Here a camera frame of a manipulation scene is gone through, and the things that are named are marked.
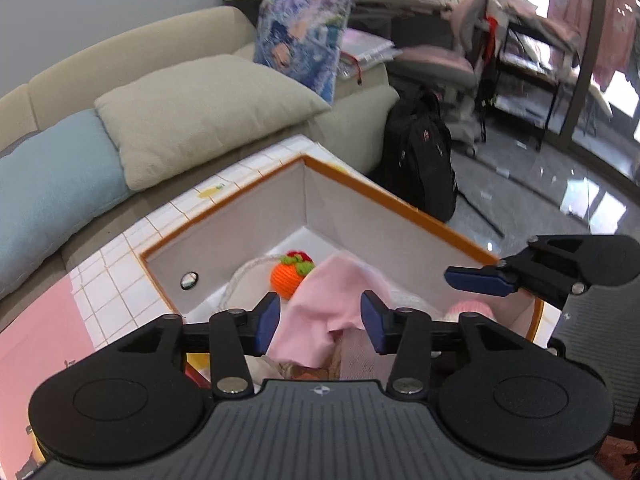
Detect blue printed cushion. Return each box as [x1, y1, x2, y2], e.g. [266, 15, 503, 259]
[253, 0, 351, 106]

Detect black metal rack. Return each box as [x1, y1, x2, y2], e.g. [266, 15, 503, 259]
[480, 0, 608, 152]

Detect light blue cushion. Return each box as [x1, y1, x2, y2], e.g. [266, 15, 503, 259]
[0, 109, 132, 301]

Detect orange crochet toy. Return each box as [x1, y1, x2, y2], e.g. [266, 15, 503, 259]
[270, 251, 316, 301]

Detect pink office chair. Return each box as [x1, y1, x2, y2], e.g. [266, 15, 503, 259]
[395, 0, 495, 158]

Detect stack of plastic folders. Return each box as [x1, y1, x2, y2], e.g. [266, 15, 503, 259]
[340, 27, 401, 80]

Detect pink knitted hat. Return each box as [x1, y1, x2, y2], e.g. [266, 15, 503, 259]
[445, 299, 496, 323]

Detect pink hanging clothes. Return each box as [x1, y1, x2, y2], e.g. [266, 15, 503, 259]
[492, 0, 640, 93]

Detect pink cloth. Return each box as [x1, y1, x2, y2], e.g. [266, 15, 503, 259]
[270, 254, 397, 368]

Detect beige cushion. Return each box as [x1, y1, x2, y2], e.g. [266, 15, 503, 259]
[94, 55, 332, 192]

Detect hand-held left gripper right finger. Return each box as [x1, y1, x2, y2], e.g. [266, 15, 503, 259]
[360, 290, 526, 400]

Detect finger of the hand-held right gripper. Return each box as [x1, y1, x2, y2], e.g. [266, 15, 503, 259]
[444, 234, 640, 311]

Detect white box with orange rim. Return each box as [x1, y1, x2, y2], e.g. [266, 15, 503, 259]
[139, 155, 546, 361]

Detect pink mat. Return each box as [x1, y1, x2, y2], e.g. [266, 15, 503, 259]
[0, 275, 101, 480]

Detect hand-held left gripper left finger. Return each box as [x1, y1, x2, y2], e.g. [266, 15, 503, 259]
[117, 291, 282, 401]

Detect black backpack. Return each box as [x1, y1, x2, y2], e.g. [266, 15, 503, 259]
[382, 91, 458, 223]

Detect beige sofa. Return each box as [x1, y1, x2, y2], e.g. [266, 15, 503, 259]
[0, 6, 401, 311]

